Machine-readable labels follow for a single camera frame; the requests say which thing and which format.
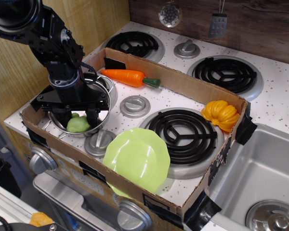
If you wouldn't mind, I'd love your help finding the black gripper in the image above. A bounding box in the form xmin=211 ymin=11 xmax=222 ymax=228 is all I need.
xmin=36 ymin=79 xmax=110 ymax=128

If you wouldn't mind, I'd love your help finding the green toy broccoli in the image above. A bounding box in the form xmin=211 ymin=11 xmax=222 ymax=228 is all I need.
xmin=66 ymin=113 xmax=91 ymax=133

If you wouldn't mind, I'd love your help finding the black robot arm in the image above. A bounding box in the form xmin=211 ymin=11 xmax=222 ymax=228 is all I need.
xmin=0 ymin=0 xmax=110 ymax=128

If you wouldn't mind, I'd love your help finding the stainless steel pan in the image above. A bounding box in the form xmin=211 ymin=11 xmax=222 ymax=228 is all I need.
xmin=37 ymin=72 xmax=114 ymax=138

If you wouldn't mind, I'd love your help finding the front silver stove knob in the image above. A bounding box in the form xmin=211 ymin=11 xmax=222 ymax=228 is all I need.
xmin=84 ymin=129 xmax=116 ymax=158

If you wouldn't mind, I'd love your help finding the silver stove knob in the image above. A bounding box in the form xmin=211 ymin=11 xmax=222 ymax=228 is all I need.
xmin=173 ymin=39 xmax=200 ymax=59
xmin=84 ymin=129 xmax=116 ymax=158
xmin=120 ymin=95 xmax=151 ymax=118

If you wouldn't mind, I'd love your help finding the centre silver stove knob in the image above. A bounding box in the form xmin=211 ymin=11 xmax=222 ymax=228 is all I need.
xmin=120 ymin=95 xmax=151 ymax=118

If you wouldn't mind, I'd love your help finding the left oven front knob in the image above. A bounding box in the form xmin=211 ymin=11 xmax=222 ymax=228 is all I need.
xmin=29 ymin=147 xmax=58 ymax=175

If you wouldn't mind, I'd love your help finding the oven knob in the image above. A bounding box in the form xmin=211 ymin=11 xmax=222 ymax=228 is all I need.
xmin=117 ymin=200 xmax=153 ymax=231
xmin=29 ymin=147 xmax=58 ymax=175

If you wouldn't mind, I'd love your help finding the orange toy carrot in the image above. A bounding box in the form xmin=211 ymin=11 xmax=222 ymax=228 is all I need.
xmin=100 ymin=69 xmax=160 ymax=88

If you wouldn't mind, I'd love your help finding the light green plastic plate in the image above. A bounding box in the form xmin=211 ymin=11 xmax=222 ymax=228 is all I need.
xmin=103 ymin=128 xmax=171 ymax=194

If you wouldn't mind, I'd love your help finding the back left black burner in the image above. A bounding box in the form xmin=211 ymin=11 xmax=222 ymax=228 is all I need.
xmin=102 ymin=31 xmax=165 ymax=63

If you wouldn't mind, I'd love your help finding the black burner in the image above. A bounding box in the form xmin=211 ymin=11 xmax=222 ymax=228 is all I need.
xmin=187 ymin=55 xmax=264 ymax=102
xmin=139 ymin=107 xmax=225 ymax=180
xmin=102 ymin=31 xmax=165 ymax=63

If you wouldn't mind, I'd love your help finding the yellow cloth piece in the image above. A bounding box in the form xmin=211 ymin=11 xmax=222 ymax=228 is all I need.
xmin=29 ymin=212 xmax=53 ymax=227

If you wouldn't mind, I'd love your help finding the front right black burner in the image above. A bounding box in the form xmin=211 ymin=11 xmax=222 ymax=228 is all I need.
xmin=139 ymin=107 xmax=225 ymax=180

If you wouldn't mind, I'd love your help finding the right oven front knob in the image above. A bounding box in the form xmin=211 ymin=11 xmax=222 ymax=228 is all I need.
xmin=117 ymin=200 xmax=153 ymax=231

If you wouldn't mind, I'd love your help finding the back silver stove knob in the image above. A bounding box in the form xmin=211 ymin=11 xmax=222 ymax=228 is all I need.
xmin=173 ymin=39 xmax=200 ymax=59

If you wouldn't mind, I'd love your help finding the hanging round metal strainer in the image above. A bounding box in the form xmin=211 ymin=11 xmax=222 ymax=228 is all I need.
xmin=158 ymin=0 xmax=183 ymax=28

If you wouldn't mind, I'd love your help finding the orange toy pumpkin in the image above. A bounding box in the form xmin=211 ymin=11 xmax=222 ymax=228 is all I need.
xmin=201 ymin=100 xmax=240 ymax=132

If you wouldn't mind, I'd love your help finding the cardboard fence box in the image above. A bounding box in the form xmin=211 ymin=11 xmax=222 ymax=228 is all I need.
xmin=20 ymin=48 xmax=256 ymax=231

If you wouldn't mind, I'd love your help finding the back right black burner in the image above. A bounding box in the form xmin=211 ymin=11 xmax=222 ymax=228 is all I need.
xmin=187 ymin=55 xmax=264 ymax=102

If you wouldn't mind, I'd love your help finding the hanging grey slotted spatula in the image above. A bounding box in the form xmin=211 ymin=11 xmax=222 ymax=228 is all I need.
xmin=208 ymin=0 xmax=228 ymax=39

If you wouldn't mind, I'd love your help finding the stainless steel sink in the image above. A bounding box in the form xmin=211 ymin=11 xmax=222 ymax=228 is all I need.
xmin=206 ymin=124 xmax=289 ymax=231

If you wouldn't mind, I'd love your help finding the sink drain strainer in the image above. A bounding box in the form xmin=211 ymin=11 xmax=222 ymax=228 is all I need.
xmin=244 ymin=200 xmax=289 ymax=231

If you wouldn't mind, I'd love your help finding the silver oven door handle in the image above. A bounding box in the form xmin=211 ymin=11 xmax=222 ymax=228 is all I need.
xmin=33 ymin=173 xmax=114 ymax=231

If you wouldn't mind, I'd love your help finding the black cable bottom left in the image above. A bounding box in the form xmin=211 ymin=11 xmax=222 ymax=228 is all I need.
xmin=0 ymin=213 xmax=13 ymax=231

